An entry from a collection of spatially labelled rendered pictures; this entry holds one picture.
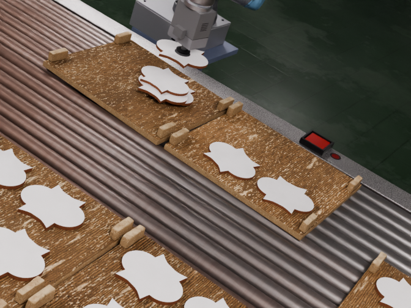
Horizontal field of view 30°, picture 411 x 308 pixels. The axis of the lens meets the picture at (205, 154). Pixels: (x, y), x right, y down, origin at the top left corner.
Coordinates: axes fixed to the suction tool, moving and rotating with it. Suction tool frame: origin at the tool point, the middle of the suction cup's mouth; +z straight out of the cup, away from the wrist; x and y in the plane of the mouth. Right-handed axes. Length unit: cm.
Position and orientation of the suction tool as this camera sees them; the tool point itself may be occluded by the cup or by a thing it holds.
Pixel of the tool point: (181, 56)
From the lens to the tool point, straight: 205.3
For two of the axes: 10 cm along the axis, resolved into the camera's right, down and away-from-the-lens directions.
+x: 6.6, -2.2, 7.1
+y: 6.9, 5.6, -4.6
